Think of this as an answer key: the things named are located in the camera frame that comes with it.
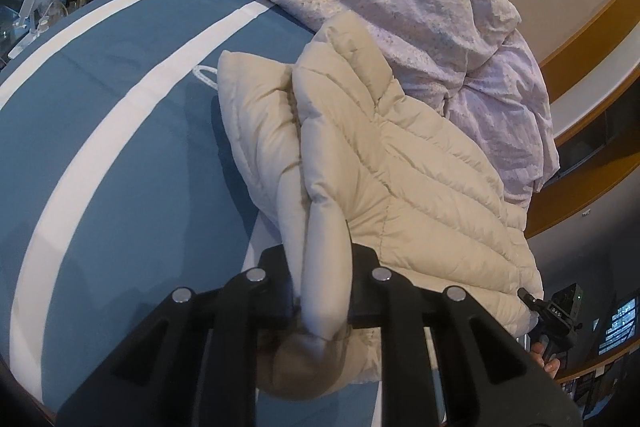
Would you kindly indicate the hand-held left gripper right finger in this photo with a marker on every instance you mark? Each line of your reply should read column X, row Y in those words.
column 365, row 292

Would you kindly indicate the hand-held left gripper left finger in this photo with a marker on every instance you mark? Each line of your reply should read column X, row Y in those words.
column 275, row 287

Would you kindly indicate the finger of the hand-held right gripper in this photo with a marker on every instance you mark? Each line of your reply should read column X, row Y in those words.
column 526, row 296

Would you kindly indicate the beige puffer jacket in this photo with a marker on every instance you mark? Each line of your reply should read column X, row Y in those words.
column 400, row 182

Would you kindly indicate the person's right hand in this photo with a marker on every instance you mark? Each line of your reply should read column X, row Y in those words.
column 547, row 364

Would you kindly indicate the window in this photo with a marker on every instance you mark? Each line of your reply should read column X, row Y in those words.
column 617, row 324

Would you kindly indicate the bookshelf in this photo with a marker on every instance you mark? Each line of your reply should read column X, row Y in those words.
column 595, row 382

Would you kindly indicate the bed with blue striped sheet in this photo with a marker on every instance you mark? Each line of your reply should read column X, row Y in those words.
column 125, row 132

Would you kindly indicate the wooden headboard frame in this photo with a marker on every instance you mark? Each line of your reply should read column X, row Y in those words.
column 575, row 207

